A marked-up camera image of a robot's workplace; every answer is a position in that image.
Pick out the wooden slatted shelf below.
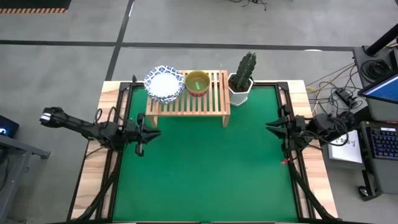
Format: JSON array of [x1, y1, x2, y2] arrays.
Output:
[[145, 70, 232, 129]]

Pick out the black floor cable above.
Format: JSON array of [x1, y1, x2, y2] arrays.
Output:
[[228, 0, 269, 12]]

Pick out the black caster wheel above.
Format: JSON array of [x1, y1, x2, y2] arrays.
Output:
[[357, 185, 374, 200]]

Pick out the black computer keyboard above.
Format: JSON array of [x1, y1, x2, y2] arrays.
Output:
[[366, 126, 398, 161]]

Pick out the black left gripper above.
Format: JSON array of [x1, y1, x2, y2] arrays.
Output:
[[124, 112, 162, 157]]

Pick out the tangled black floor cables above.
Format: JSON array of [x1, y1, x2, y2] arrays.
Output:
[[310, 65, 361, 116]]

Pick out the coiled black cable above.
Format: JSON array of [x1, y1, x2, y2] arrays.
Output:
[[360, 58, 391, 82]]

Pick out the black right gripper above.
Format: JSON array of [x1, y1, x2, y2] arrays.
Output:
[[266, 104, 312, 155]]

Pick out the black power adapter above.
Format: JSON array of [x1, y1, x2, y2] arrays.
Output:
[[335, 88, 358, 108]]

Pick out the white hexagonal plant pot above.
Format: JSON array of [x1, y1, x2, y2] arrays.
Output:
[[228, 72, 255, 107]]

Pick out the yellow floor cable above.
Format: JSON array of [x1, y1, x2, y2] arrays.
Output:
[[306, 63, 355, 125]]

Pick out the green table mat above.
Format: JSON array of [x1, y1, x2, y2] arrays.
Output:
[[112, 86, 299, 222]]

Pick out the green cactus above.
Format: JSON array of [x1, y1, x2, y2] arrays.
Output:
[[232, 51, 257, 93]]

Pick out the black device with blue light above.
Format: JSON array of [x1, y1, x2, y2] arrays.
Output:
[[0, 114, 20, 139]]

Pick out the green plastic bowl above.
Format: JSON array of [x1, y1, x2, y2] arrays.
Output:
[[186, 72, 210, 93]]

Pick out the computer monitor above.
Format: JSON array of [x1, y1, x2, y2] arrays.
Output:
[[357, 73, 398, 105]]

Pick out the gray computer cart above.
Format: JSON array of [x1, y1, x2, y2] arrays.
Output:
[[323, 45, 398, 202]]

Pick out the black mat with hazard stripes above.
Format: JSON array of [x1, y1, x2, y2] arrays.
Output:
[[0, 0, 72, 14]]

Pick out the gray metal desk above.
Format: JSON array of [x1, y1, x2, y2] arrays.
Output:
[[0, 133, 52, 224]]

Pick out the white paper sheet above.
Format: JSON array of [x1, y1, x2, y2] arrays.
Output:
[[328, 130, 364, 164]]

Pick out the black monitor pole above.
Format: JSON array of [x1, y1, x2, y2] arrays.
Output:
[[364, 23, 398, 57]]

